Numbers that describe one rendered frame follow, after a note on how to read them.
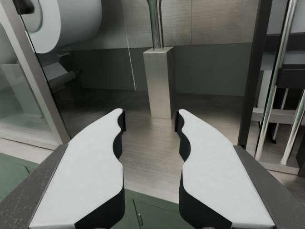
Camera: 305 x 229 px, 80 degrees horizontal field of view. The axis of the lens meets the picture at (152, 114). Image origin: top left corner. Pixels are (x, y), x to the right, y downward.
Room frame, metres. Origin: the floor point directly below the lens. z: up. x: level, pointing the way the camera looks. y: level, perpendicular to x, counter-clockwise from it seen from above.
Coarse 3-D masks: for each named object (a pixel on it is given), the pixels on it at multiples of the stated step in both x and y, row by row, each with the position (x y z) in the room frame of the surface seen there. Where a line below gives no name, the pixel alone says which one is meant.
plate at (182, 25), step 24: (144, 0) 0.96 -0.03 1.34; (168, 0) 0.91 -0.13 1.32; (192, 0) 0.87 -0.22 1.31; (216, 0) 0.83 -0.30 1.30; (240, 0) 0.79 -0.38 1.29; (144, 24) 0.96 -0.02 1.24; (168, 24) 0.91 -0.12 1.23; (192, 24) 0.87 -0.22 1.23; (216, 24) 0.82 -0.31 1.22; (240, 24) 0.78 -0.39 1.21
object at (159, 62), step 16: (160, 0) 0.69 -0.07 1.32; (160, 16) 0.69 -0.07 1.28; (160, 32) 0.68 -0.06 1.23; (160, 48) 0.68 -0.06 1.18; (144, 64) 0.68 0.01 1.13; (160, 64) 0.65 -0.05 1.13; (160, 80) 0.66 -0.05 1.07; (160, 96) 0.66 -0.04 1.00; (176, 96) 0.72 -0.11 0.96; (160, 112) 0.66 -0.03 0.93
